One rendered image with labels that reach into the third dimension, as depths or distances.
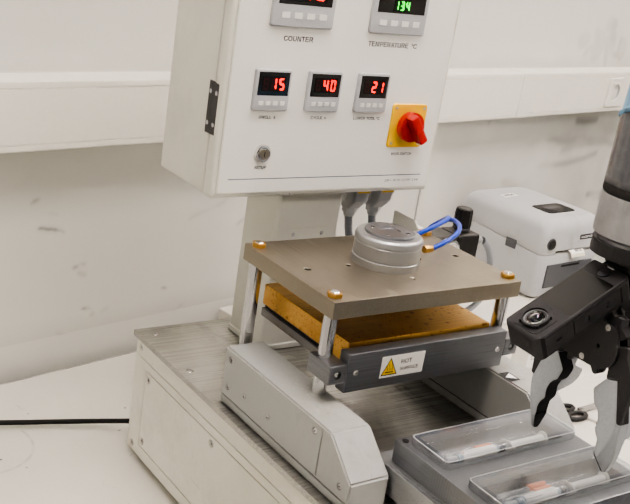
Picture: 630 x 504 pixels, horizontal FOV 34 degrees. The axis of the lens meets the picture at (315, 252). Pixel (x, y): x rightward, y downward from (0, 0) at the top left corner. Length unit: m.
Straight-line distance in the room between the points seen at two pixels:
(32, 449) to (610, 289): 0.82
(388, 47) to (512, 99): 1.02
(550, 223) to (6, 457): 1.17
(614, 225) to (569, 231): 1.21
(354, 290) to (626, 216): 0.31
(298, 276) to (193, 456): 0.29
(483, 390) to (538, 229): 0.89
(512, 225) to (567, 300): 1.22
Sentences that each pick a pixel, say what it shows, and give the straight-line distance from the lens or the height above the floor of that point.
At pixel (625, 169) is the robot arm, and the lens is 0.93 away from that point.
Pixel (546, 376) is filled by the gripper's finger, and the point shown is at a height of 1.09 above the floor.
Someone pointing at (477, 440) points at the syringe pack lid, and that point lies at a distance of 1.07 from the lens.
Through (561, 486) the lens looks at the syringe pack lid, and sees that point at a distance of 1.03.
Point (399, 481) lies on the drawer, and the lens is 1.04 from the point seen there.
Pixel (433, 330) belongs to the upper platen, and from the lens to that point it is 1.16.
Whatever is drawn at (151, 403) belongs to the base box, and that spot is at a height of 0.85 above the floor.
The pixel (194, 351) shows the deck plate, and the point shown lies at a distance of 1.32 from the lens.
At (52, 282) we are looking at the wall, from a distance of 1.61.
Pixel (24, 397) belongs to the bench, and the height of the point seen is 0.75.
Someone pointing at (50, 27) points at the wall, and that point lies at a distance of 1.49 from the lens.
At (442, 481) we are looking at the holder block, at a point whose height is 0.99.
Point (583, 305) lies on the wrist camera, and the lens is 0.93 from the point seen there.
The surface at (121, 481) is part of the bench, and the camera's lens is 1.38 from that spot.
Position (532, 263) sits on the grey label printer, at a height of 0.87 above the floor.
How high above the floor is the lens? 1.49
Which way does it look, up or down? 19 degrees down
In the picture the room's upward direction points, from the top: 9 degrees clockwise
